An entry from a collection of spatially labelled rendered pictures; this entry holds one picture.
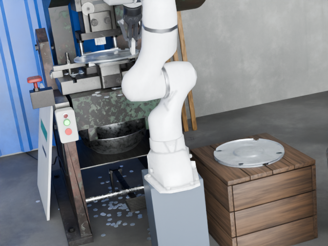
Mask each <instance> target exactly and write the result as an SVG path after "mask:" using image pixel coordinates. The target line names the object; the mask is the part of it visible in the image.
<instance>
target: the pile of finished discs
mask: <svg viewBox="0 0 328 246"><path fill-rule="evenodd" d="M284 153H285V151H284V147H283V146H282V145H281V144H280V143H278V142H275V141H272V140H267V139H258V140H254V139H240V140H235V141H230V142H227V143H224V144H222V145H220V146H219V147H217V148H216V151H214V158H215V160H216V161H218V163H220V164H223V165H226V166H230V167H238V168H251V167H260V166H265V165H262V164H266V165H268V164H272V163H274V162H276V161H278V160H280V159H281V158H282V157H283V156H284Z"/></svg>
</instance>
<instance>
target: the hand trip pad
mask: <svg viewBox="0 0 328 246"><path fill-rule="evenodd" d="M41 81H42V77H41V76H39V75H38V76H32V77H28V78H27V82H28V83H33V84H34V88H38V84H37V82H41Z"/></svg>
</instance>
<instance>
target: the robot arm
mask: <svg viewBox="0 0 328 246"><path fill-rule="evenodd" d="M103 1H104V2H106V3H107V4H108V5H120V4H123V16H122V19H120V20H117V22H118V24H119V25H120V27H121V31H122V34H123V38H124V40H125V41H128V46H129V48H130V53H131V54H132V55H135V47H136V46H137V41H138V39H142V48H141V50H140V53H139V56H138V59H137V61H136V63H135V64H134V65H133V66H132V67H131V68H130V69H129V71H128V72H127V73H126V74H125V75H124V77H123V80H122V91H123V93H124V95H125V96H126V98H127V99H128V100H130V101H131V102H135V101H149V100H154V99H159V98H161V101H160V102H159V104H158V106H156V107H155V108H154V109H153V110H152V111H151V112H150V114H149V116H148V126H149V134H150V138H149V142H150V148H151V150H150V151H149V153H148V155H147V161H148V174H147V175H145V176H144V178H145V179H146V180H147V181H148V182H149V183H150V184H151V185H152V186H153V187H154V188H155V189H156V190H157V191H158V192H159V193H175V192H180V191H185V190H190V189H193V188H195V187H198V186H200V181H199V177H198V172H197V168H196V164H195V161H190V158H191V157H192V155H191V154H189V149H188V147H186V146H185V140H184V135H183V133H182V120H181V115H182V106H183V103H184V100H185V98H186V97H187V95H188V93H189V92H190V90H191V89H192V88H193V87H194V86H195V84H196V80H197V73H196V70H195V69H194V67H193V65H192V64H191V63H190V62H187V61H172V62H167V63H165V62H166V61H167V60H168V59H169V58H171V57H172V56H173V54H174V53H175V52H176V49H177V33H178V25H177V10H176V4H175V0H103ZM142 6H143V14H142ZM140 20H141V23H140V27H139V30H138V23H139V21H140ZM123 21H125V22H126V23H127V35H126V32H125V29H124V26H123V24H124V22H123ZM132 25H133V38H132Z"/></svg>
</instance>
